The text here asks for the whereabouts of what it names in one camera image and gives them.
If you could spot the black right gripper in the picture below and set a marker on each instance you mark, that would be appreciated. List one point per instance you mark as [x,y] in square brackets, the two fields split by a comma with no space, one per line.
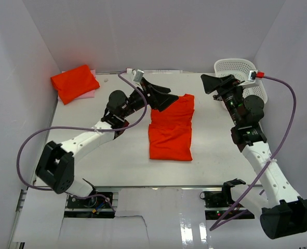
[212,84]

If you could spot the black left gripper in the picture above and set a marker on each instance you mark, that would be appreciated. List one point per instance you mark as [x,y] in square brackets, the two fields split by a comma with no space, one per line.
[157,100]

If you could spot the orange t-shirt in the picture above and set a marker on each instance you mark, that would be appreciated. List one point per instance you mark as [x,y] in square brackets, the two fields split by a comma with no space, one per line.
[72,84]
[170,131]

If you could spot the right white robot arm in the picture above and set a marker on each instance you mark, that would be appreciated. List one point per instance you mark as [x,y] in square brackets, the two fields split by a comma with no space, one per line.
[270,197]

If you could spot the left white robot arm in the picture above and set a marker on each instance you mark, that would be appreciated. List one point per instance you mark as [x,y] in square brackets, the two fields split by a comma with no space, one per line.
[56,166]

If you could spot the white perforated plastic basket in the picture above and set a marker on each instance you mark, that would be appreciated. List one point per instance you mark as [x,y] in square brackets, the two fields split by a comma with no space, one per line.
[240,69]

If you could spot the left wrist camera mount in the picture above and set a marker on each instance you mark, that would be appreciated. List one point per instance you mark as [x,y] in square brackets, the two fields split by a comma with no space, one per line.
[135,75]

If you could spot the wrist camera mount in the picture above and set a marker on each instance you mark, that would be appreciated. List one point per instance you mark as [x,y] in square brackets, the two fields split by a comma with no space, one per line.
[254,79]
[135,75]

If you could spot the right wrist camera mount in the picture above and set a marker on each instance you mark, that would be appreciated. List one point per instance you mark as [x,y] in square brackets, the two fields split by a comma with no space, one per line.
[254,79]

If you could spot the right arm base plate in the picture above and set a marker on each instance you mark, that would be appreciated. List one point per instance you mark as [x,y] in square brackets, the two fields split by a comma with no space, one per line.
[217,202]

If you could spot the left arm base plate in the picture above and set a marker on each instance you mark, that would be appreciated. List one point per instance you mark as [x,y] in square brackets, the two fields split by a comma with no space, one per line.
[96,207]

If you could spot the aluminium frame rail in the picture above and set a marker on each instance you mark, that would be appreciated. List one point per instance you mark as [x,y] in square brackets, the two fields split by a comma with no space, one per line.
[12,244]

